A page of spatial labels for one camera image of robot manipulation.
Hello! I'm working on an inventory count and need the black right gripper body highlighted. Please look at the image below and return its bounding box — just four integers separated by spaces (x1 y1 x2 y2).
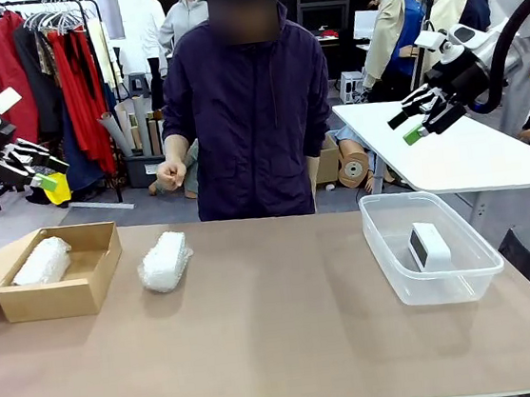
420 54 497 137

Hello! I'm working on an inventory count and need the white digital clock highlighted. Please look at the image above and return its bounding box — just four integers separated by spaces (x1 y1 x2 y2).
404 217 455 274

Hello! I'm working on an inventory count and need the person's left forearm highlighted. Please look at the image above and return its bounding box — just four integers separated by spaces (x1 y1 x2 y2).
304 153 323 203

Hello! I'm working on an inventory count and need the person's right forearm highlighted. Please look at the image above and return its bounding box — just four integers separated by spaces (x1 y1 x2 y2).
161 130 194 170

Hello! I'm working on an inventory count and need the rounded bubble-wrapped clock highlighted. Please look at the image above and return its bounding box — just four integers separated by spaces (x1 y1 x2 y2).
132 228 199 297

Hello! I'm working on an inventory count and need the person's right hand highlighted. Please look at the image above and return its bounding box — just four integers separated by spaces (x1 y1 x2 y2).
153 158 191 193

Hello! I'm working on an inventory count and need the yellow cloth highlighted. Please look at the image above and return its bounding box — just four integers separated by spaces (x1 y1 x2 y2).
40 169 74 208

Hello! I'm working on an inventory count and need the white side table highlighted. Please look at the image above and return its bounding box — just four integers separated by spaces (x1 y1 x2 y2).
331 81 530 253

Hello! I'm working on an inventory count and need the metal bar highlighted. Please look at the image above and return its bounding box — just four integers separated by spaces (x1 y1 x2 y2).
69 194 136 218

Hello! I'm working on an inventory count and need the black hanging garment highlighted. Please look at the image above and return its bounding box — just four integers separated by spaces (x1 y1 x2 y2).
12 22 71 141

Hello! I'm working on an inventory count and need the cardboard spool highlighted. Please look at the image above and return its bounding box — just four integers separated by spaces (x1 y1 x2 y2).
333 135 376 192

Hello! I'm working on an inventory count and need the white computer case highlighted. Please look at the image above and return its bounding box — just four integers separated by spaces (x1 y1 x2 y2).
337 68 371 105

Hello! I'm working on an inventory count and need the red dress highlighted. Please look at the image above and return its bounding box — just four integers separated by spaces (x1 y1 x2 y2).
45 24 118 181

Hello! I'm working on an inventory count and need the mannequin in beige coat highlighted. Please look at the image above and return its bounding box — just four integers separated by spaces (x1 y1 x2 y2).
354 0 450 90

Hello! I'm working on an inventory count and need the grey slanted paper roll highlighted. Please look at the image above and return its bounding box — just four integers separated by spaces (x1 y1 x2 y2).
97 109 136 162

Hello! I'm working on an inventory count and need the red coat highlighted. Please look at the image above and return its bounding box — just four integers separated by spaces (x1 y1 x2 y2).
0 8 43 149

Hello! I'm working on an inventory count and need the small cardboard box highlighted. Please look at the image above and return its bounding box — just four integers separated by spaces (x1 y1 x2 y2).
310 130 345 186

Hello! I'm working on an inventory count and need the beige paper roll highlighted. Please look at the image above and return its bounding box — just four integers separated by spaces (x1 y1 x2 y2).
112 101 144 155

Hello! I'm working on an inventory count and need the white monitor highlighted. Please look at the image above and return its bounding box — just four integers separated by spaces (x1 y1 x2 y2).
350 7 384 42

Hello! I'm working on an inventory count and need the dark storage bin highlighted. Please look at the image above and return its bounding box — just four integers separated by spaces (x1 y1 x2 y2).
122 149 171 192

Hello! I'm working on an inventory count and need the tall grey paper roll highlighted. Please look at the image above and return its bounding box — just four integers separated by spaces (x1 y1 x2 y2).
131 93 154 158

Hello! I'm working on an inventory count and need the brown paper roll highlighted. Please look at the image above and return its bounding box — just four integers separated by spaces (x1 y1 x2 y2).
146 116 164 158

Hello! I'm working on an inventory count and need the black clothes rack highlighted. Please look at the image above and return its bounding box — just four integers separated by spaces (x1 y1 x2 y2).
0 0 127 218

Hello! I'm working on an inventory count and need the open brown cardboard box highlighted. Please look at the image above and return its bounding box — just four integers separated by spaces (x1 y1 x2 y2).
0 218 130 327

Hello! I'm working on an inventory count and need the cream hanging garment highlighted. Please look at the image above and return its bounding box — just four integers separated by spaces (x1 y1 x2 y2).
83 16 120 92

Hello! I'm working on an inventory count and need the small dark stool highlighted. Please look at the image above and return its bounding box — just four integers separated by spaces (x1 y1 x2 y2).
127 69 153 100

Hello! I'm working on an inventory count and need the white paper roll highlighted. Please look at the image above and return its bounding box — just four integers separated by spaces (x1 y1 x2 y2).
155 116 169 148

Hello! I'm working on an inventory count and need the clear plastic container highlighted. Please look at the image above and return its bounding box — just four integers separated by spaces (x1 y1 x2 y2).
357 179 510 314

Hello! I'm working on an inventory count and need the person in white shirt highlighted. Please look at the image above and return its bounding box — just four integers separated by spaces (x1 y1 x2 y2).
135 0 178 113

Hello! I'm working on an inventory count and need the person in purple jacket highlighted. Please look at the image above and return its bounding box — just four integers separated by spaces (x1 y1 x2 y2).
146 0 380 397

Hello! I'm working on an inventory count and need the person in grey hoodie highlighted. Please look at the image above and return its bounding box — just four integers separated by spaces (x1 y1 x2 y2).
153 0 215 59

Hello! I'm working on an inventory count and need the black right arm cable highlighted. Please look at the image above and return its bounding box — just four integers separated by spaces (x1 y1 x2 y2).
459 0 530 116

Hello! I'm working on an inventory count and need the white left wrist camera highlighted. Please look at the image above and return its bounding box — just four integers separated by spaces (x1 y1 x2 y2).
0 86 26 115

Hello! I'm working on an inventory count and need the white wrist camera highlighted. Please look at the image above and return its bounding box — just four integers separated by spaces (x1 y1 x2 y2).
412 26 451 56
0 86 26 115

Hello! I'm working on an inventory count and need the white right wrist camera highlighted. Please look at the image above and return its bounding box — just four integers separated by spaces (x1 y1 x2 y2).
412 26 451 56

